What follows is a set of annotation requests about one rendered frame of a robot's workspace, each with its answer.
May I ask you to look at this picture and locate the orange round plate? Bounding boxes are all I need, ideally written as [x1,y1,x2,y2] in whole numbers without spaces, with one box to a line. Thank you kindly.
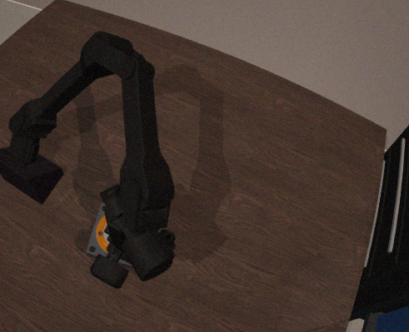
[96,216,109,252]

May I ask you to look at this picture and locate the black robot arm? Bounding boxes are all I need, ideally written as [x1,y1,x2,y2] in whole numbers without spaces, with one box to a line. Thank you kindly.
[4,31,176,281]

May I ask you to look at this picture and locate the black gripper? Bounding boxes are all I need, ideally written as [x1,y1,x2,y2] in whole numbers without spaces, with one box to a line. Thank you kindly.
[90,210,155,289]

